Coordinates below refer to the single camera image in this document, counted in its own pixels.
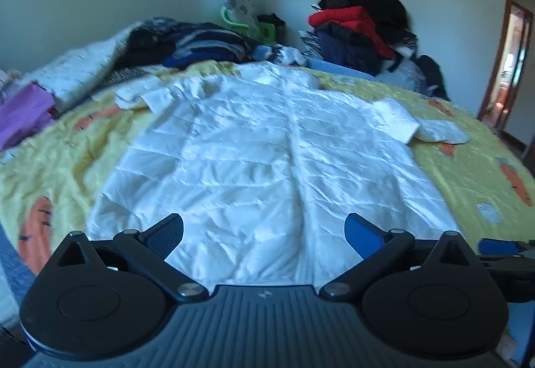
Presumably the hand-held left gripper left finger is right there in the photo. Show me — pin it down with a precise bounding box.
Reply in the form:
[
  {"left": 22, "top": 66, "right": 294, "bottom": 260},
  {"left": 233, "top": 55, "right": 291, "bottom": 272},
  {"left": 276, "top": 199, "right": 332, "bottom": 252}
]
[{"left": 56, "top": 213, "right": 208, "bottom": 304}]

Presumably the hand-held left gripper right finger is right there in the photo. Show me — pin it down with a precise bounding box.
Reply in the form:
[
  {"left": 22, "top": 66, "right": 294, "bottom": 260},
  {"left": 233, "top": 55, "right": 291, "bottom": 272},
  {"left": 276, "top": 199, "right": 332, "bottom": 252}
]
[{"left": 320, "top": 213, "right": 479, "bottom": 302}]

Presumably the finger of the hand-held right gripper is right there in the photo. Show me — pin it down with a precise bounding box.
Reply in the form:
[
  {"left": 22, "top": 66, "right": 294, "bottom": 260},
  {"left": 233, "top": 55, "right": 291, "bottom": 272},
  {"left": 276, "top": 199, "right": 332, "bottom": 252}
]
[{"left": 477, "top": 238, "right": 535, "bottom": 268}]

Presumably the white down jacket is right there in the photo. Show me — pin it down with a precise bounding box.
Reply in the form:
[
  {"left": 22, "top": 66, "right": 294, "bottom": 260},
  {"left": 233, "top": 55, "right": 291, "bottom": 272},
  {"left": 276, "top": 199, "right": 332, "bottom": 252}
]
[{"left": 86, "top": 61, "right": 471, "bottom": 287}]

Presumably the pile of dark striped clothes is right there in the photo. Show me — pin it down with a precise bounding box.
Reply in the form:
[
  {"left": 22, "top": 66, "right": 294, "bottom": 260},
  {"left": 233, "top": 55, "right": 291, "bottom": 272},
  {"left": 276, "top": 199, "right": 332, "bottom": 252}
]
[{"left": 162, "top": 22, "right": 253, "bottom": 69}]

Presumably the yellow printed blanket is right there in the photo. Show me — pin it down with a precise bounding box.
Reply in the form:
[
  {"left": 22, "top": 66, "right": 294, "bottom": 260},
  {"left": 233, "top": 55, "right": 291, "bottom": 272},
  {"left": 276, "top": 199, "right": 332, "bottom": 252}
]
[{"left": 0, "top": 61, "right": 535, "bottom": 281}]

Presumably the blue bed sheet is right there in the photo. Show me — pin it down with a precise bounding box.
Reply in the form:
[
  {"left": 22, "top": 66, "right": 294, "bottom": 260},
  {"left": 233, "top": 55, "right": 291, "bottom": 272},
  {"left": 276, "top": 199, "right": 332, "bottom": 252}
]
[{"left": 311, "top": 59, "right": 377, "bottom": 81}]

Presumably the black backpack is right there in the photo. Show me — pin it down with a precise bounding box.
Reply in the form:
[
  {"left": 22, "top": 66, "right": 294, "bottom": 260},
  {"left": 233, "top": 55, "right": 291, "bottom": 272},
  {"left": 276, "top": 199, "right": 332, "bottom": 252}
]
[{"left": 417, "top": 54, "right": 451, "bottom": 101}]

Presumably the purple cloth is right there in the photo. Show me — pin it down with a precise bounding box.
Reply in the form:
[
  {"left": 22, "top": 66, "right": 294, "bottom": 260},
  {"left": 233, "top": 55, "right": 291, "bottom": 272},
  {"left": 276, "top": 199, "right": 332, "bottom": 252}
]
[{"left": 0, "top": 83, "right": 57, "bottom": 151}]

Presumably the white patterned quilt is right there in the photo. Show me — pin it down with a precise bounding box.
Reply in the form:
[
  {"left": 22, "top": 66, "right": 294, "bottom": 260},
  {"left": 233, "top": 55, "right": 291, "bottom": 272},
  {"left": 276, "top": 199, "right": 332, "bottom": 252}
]
[{"left": 25, "top": 21, "right": 143, "bottom": 110}]

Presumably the navy jacket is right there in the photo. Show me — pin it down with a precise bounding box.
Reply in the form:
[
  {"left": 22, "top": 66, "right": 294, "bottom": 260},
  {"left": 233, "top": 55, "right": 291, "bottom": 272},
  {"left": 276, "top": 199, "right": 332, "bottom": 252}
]
[{"left": 313, "top": 25, "right": 391, "bottom": 75}]

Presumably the black white checkered cloth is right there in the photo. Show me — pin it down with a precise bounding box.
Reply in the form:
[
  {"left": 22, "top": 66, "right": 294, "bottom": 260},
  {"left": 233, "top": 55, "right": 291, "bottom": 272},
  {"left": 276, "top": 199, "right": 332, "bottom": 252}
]
[{"left": 299, "top": 29, "right": 323, "bottom": 59}]

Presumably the black white patterned knit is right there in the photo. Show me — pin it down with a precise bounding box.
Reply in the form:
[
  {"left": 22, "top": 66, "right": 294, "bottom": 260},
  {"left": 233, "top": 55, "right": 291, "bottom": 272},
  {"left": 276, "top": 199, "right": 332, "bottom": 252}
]
[{"left": 113, "top": 17, "right": 181, "bottom": 80}]

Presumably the red jacket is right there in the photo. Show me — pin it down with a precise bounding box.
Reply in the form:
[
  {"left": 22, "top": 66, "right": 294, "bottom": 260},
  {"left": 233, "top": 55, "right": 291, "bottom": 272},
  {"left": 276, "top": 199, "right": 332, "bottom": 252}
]
[{"left": 308, "top": 6, "right": 397, "bottom": 59}]

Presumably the green plastic stool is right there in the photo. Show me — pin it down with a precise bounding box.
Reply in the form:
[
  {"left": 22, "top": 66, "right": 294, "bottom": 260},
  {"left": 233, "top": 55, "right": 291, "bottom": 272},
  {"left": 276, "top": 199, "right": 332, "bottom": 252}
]
[{"left": 221, "top": 5, "right": 277, "bottom": 44}]

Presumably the grey patterned pillow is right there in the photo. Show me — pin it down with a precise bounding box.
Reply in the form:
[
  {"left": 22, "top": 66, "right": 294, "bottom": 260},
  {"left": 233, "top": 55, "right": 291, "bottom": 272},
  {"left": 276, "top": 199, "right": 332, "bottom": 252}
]
[{"left": 223, "top": 0, "right": 260, "bottom": 36}]

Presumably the wooden door frame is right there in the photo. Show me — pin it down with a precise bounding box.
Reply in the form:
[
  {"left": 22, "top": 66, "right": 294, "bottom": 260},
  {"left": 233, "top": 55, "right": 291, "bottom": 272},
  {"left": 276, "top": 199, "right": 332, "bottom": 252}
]
[{"left": 476, "top": 0, "right": 535, "bottom": 162}]

